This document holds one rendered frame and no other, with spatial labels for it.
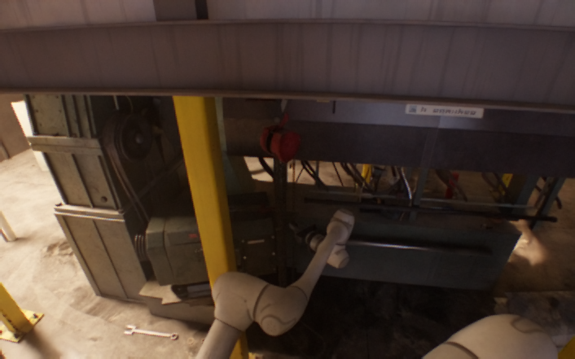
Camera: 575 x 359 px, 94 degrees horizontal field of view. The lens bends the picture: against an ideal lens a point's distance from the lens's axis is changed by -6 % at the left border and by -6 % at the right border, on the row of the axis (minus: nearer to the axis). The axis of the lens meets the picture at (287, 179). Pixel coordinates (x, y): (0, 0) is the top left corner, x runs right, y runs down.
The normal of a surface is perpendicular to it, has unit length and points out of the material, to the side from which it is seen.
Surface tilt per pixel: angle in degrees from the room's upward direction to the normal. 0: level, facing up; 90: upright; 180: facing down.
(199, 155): 90
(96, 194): 90
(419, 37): 90
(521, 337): 5
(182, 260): 90
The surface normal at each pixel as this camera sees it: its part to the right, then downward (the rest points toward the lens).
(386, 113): -0.14, 0.30
